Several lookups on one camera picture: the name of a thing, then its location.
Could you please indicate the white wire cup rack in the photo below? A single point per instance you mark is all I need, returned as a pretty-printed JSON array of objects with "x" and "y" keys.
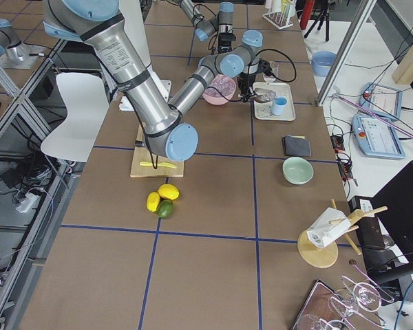
[{"x": 280, "y": 12}]

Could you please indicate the clear ice cubes pile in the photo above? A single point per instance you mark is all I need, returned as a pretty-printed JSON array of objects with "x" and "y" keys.
[{"x": 222, "y": 86}]

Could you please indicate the blue bowl on side table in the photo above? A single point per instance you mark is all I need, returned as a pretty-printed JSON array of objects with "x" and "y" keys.
[{"x": 322, "y": 61}]

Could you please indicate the clear wine glass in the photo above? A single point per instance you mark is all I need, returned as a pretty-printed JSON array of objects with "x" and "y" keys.
[{"x": 270, "y": 75}]

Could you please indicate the wooden cup tree stand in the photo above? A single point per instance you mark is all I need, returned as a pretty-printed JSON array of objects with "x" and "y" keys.
[{"x": 326, "y": 257}]

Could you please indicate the black tripod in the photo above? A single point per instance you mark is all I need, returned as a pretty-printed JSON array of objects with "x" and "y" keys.
[{"x": 323, "y": 18}]

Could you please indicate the green lime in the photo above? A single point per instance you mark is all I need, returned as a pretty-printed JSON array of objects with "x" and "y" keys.
[{"x": 165, "y": 208}]

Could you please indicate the blue plastic cup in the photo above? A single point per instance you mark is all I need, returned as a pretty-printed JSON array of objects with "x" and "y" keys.
[{"x": 278, "y": 106}]

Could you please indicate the yellow lemon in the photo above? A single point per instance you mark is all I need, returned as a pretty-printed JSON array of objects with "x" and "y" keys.
[
  {"x": 168, "y": 191},
  {"x": 153, "y": 201}
]

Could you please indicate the teach pendant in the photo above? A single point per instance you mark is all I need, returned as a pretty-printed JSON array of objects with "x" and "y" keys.
[
  {"x": 382, "y": 100},
  {"x": 376, "y": 138}
]

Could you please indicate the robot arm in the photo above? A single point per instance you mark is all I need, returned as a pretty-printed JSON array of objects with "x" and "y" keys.
[
  {"x": 219, "y": 26},
  {"x": 117, "y": 34}
]

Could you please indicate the cream bear tray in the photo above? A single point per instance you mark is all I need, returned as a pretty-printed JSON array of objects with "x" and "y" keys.
[{"x": 263, "y": 111}]

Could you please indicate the white chair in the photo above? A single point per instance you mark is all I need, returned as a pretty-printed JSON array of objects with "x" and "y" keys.
[{"x": 86, "y": 104}]

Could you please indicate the aluminium frame post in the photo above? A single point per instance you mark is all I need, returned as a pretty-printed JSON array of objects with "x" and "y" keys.
[{"x": 361, "y": 16}]

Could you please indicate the yellow plastic knife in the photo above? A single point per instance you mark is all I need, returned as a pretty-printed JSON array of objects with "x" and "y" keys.
[{"x": 159, "y": 164}]

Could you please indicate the red cylinder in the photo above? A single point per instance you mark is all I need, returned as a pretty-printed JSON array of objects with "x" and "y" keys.
[{"x": 306, "y": 13}]

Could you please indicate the hanging wine glasses rack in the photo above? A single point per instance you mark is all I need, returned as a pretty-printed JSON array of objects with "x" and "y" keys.
[{"x": 353, "y": 306}]

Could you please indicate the black monitor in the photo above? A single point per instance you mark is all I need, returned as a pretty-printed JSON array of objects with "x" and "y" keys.
[{"x": 397, "y": 196}]

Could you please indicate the near teach pendant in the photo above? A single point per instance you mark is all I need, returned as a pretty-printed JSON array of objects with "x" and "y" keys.
[{"x": 376, "y": 138}]

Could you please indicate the pink bowl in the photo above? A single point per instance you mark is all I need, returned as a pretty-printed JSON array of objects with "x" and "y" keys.
[{"x": 214, "y": 100}]

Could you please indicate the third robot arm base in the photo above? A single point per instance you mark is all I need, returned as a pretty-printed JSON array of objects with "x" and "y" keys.
[{"x": 14, "y": 53}]

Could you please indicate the green ceramic bowl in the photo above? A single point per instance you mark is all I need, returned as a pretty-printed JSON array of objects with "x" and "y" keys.
[{"x": 297, "y": 170}]

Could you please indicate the white power strip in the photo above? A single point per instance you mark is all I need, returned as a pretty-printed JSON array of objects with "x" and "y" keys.
[{"x": 27, "y": 202}]

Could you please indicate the metal ice scoop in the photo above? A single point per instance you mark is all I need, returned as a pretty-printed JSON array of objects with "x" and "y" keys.
[{"x": 250, "y": 96}]

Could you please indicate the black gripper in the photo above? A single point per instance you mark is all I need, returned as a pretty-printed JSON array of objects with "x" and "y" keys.
[
  {"x": 244, "y": 83},
  {"x": 224, "y": 43}
]

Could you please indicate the wooden cutting board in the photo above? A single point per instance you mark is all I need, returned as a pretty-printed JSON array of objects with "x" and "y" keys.
[{"x": 141, "y": 154}]

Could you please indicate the white carton on stand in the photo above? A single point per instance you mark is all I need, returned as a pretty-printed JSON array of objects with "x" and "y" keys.
[{"x": 328, "y": 227}]

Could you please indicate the far teach pendant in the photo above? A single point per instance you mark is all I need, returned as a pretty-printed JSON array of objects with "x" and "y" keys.
[{"x": 382, "y": 100}]

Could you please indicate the dark grey folded cloth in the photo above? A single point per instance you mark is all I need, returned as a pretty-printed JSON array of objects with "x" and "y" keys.
[{"x": 296, "y": 146}]

